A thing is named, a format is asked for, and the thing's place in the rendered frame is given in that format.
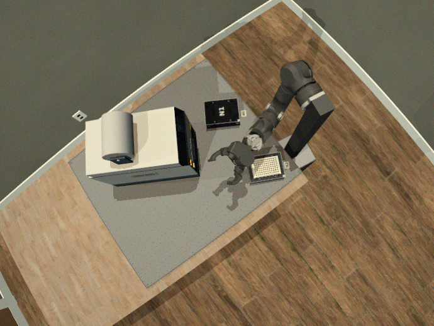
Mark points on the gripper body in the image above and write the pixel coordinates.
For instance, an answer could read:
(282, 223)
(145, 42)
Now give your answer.
(240, 154)

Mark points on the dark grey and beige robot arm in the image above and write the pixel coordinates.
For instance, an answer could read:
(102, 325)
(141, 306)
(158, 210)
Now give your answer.
(296, 80)

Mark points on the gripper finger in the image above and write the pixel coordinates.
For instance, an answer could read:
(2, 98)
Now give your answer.
(238, 170)
(223, 151)

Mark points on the grey cylinder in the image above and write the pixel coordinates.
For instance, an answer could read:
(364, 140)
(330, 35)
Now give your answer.
(117, 135)

